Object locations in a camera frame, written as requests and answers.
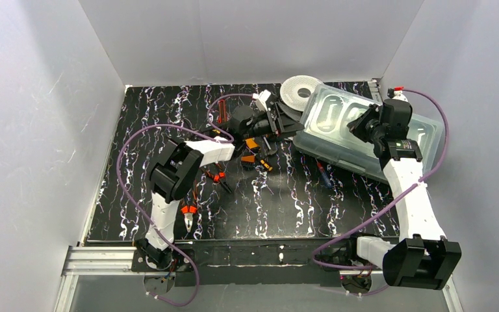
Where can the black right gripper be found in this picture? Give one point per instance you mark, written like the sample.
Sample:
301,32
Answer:
362,122

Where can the orange utility knife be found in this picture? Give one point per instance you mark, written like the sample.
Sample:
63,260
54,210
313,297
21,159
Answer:
252,145

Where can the black yellow handle screwdriver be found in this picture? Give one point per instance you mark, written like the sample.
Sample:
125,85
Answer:
265,164

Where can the translucent lid green toolbox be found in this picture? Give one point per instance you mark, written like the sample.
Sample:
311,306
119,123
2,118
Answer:
348,131

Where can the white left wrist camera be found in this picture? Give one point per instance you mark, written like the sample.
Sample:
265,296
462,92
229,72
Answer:
261,99

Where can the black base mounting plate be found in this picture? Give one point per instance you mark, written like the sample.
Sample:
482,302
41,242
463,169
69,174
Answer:
259,261

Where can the black hex key set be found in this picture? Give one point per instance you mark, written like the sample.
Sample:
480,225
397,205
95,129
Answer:
250,160

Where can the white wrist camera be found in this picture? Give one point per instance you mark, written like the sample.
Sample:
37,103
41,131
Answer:
261,99
397,93

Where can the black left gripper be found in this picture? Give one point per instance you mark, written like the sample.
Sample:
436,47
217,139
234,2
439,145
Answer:
273,122

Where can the orange black needle-nose pliers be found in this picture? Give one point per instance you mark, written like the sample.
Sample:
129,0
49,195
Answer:
218,178

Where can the blue red handle screwdriver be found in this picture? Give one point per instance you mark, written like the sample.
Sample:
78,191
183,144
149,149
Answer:
324,175

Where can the white filament spool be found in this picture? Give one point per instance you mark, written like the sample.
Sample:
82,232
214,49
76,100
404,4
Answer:
295,93

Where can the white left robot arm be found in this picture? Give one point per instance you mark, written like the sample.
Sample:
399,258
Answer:
177,165

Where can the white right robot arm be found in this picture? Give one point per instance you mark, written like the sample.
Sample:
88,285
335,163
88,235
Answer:
423,258

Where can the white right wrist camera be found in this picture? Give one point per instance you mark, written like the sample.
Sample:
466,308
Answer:
397,93

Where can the orange black cutting pliers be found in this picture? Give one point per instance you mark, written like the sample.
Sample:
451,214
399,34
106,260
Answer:
190,208

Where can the red handle tool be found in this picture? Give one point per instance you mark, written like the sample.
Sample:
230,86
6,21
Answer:
222,111

